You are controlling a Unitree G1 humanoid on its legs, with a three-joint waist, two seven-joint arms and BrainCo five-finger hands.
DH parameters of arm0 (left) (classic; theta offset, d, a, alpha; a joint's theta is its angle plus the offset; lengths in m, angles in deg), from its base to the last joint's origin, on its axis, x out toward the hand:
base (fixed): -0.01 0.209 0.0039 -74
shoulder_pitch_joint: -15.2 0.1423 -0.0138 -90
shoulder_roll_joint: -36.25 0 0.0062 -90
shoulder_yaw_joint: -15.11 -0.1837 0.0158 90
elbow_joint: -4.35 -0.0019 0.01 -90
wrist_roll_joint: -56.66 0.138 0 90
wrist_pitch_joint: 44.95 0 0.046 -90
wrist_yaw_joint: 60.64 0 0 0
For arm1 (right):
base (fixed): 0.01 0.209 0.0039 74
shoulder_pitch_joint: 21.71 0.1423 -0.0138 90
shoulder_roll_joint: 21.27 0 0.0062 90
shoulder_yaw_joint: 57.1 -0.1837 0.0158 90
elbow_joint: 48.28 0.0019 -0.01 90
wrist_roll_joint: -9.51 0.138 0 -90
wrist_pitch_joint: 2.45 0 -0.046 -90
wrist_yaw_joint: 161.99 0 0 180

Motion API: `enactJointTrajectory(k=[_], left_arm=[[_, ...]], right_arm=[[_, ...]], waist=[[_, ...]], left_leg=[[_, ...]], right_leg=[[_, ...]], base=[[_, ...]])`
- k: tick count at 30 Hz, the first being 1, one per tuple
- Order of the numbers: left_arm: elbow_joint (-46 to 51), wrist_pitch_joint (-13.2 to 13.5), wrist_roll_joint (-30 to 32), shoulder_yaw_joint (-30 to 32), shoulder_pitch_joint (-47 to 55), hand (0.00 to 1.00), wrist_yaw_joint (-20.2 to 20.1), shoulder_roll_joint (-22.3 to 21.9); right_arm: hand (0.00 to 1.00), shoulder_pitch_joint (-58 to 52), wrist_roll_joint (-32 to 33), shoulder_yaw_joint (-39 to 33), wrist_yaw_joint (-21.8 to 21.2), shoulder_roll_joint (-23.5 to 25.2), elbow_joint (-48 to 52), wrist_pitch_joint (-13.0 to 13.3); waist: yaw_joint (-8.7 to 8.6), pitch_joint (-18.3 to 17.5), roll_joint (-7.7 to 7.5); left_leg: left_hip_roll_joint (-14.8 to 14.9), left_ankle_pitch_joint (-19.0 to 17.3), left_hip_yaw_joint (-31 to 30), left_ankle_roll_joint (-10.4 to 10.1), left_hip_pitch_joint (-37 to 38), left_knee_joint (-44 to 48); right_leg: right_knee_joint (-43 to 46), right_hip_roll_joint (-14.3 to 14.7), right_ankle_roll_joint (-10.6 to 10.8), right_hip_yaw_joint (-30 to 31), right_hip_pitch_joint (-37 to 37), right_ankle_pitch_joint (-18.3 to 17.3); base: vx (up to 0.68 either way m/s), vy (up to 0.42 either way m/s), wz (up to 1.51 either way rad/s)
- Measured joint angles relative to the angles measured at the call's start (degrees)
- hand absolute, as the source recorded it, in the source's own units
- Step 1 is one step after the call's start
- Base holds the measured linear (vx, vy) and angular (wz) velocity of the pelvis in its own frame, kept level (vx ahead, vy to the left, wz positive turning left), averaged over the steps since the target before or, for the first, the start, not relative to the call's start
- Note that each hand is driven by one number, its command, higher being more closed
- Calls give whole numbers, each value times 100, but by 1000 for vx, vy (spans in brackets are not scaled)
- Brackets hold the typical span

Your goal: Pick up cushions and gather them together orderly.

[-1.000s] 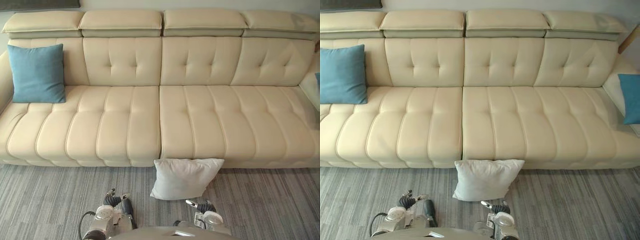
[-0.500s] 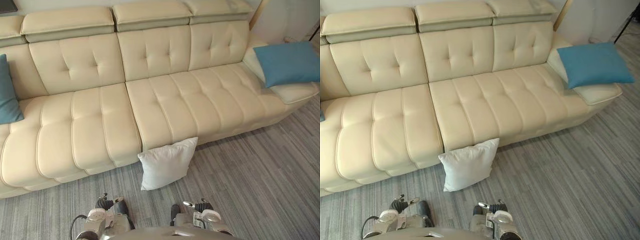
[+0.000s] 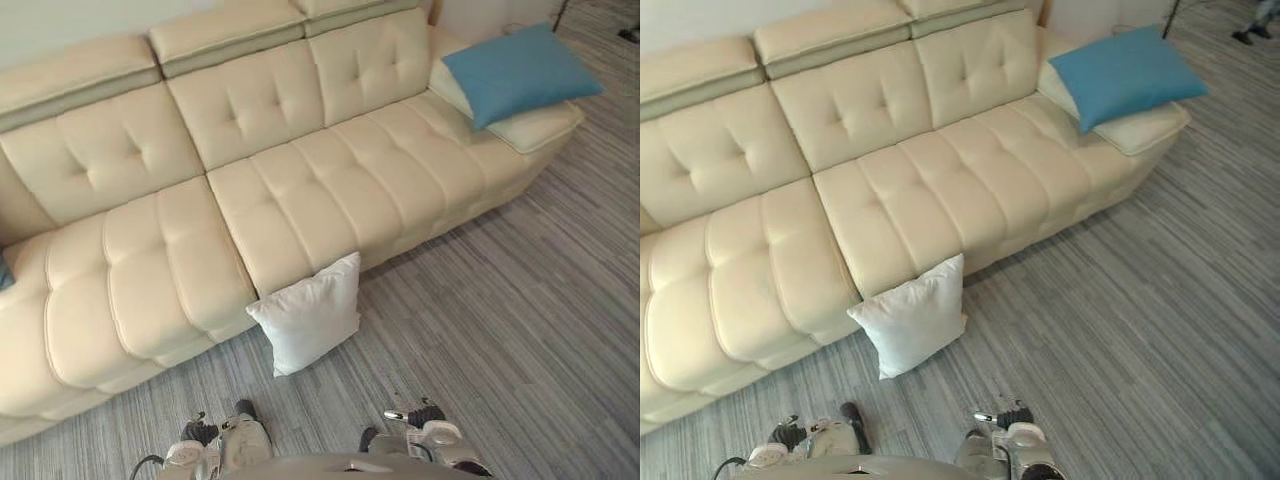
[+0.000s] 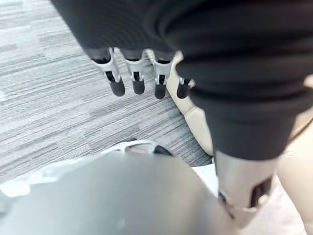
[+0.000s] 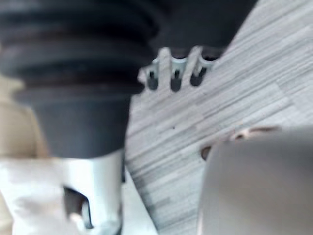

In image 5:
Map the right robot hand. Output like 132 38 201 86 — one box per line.
0 0 260 235

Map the beige cushion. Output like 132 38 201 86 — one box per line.
0 44 51 235

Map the pinkish brown item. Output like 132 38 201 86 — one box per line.
201 125 281 162

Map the silver robot leg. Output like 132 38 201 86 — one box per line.
196 124 313 235

